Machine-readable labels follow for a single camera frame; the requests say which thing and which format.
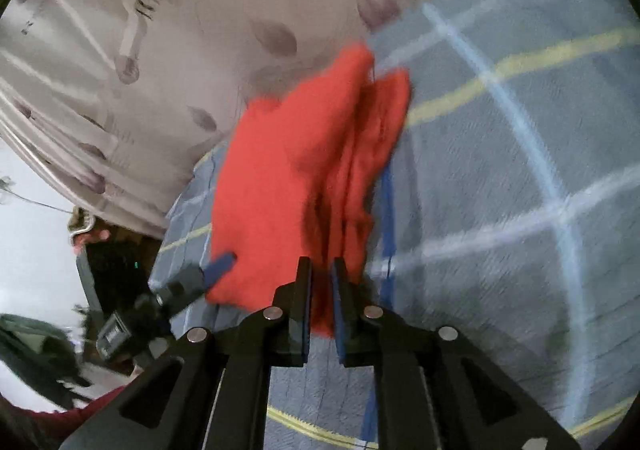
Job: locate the red knit sweater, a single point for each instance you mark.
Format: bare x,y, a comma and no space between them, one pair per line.
270,180

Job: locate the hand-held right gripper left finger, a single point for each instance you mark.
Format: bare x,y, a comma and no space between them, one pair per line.
304,315

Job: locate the dark green bag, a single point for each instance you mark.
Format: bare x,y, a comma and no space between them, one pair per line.
40,360

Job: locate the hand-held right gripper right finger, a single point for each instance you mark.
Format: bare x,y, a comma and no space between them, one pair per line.
341,315

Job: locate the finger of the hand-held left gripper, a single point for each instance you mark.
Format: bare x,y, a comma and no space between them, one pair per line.
220,265

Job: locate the dark wooden furniture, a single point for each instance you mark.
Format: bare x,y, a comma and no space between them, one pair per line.
117,260

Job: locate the grey plaid bed sheet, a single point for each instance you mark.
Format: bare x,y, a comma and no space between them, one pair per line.
500,155

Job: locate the beige leaf print curtain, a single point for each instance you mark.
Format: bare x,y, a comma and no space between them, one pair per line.
175,55

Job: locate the person's left forearm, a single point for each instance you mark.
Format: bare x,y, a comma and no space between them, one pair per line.
55,425

